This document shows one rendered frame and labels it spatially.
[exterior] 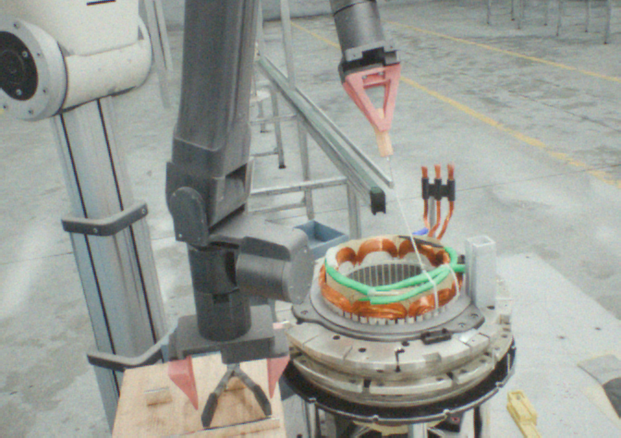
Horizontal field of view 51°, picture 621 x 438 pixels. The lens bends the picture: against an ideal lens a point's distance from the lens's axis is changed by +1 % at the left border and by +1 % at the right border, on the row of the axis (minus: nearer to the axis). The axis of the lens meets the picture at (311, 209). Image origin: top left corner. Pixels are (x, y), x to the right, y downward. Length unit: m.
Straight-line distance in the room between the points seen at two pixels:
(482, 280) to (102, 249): 0.60
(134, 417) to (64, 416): 1.94
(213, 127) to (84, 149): 0.50
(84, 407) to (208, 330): 2.07
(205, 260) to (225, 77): 0.18
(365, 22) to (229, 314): 0.39
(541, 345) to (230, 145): 0.93
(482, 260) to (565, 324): 0.63
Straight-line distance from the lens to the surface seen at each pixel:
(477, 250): 0.82
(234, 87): 0.57
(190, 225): 0.61
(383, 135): 0.81
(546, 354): 1.35
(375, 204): 2.23
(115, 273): 1.10
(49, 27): 0.96
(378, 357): 0.77
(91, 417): 2.68
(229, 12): 0.55
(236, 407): 0.78
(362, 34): 0.81
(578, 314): 1.49
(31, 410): 2.83
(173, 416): 0.79
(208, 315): 0.67
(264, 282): 0.61
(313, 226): 1.24
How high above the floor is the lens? 1.54
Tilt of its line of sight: 22 degrees down
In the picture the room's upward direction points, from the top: 6 degrees counter-clockwise
